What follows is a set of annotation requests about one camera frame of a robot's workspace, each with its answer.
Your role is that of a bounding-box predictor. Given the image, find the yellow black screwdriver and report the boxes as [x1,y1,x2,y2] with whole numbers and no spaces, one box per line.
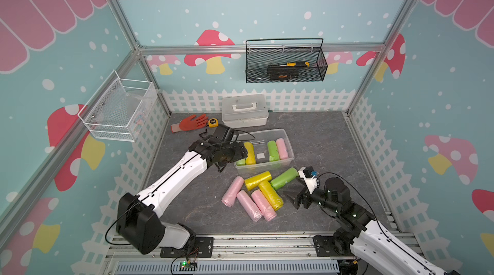
[268,61,310,68]

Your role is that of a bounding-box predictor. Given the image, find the black wire mesh basket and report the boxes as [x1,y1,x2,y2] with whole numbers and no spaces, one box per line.
[245,38,328,83]

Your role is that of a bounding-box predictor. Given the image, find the pink trash bag roll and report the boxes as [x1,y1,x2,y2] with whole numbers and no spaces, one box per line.
[221,176,244,208]
[237,190,262,222]
[276,138,289,160]
[251,190,277,222]

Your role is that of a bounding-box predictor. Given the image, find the clear plastic storage box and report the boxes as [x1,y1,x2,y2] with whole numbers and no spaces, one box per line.
[234,129,295,174]

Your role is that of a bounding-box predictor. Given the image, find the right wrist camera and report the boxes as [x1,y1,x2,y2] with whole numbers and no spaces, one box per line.
[298,166,319,194]

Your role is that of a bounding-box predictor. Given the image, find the yellow tape measure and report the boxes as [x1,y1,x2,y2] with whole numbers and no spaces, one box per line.
[208,118,219,128]

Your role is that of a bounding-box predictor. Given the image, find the black tool with orange label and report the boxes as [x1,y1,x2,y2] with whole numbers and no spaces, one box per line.
[266,66,299,81]

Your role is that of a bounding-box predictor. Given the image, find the yellow trash bag roll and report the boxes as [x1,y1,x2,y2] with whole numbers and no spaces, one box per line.
[258,181,284,211]
[244,142,257,166]
[244,171,272,191]

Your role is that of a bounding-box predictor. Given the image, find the green circuit board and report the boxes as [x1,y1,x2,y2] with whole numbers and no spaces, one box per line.
[178,261,198,272]

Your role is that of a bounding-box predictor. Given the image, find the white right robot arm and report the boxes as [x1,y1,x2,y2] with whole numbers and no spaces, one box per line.
[284,177,458,274]

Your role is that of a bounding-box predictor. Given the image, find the white plastic tool case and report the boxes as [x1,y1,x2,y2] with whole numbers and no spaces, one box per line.
[221,94,269,128]

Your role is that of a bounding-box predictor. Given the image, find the pale green trash bag roll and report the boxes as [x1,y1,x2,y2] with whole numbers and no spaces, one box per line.
[236,159,247,166]

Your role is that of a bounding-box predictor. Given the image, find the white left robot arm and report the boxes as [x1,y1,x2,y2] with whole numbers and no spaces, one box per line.
[114,124,248,255]

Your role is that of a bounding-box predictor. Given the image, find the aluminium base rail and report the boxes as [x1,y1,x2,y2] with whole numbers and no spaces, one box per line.
[103,230,421,264]

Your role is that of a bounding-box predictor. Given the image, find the red work glove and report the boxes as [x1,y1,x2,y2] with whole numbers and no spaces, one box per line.
[171,114,209,133]

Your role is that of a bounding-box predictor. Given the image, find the white wire mesh basket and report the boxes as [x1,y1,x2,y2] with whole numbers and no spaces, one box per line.
[78,71,158,142]

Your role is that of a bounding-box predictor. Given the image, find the bright green trash bag roll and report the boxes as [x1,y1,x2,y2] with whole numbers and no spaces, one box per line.
[267,141,280,162]

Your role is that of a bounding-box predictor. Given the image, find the light green trash bag roll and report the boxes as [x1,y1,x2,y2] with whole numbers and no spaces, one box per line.
[270,168,299,190]

